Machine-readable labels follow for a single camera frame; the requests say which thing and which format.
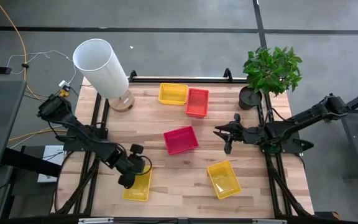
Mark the green potted plant black pot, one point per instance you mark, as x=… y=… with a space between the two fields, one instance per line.
x=272 y=70

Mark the white shade wooden base lamp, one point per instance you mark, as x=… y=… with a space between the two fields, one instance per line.
x=101 y=65

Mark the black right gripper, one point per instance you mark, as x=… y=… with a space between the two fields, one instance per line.
x=252 y=135

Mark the yellow plastic slotted basket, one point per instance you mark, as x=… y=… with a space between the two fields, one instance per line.
x=225 y=179
x=140 y=189
x=172 y=93

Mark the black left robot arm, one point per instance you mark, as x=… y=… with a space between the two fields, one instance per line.
x=82 y=138

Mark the orange plastic slotted basket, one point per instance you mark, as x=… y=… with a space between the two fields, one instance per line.
x=195 y=114
x=198 y=98

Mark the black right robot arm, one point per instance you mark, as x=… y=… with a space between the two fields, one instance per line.
x=306 y=119

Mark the white power adapter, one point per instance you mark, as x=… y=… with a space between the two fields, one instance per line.
x=64 y=84

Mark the black metal table edge rail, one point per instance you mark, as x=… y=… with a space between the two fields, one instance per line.
x=179 y=221
x=182 y=80

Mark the pink plastic slotted basket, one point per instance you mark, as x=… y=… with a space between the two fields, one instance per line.
x=180 y=140

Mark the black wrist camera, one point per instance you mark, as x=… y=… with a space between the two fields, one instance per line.
x=236 y=118
x=137 y=148

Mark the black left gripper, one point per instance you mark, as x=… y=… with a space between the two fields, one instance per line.
x=132 y=165

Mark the yellow plug connector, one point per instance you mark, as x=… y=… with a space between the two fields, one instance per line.
x=64 y=93

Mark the white flat box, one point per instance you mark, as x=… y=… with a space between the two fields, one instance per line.
x=51 y=169

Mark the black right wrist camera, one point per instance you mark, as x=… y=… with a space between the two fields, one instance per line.
x=236 y=118

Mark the silver metal bracket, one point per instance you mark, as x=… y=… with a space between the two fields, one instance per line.
x=269 y=221
x=95 y=220

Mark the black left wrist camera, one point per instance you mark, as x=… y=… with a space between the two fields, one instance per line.
x=137 y=148

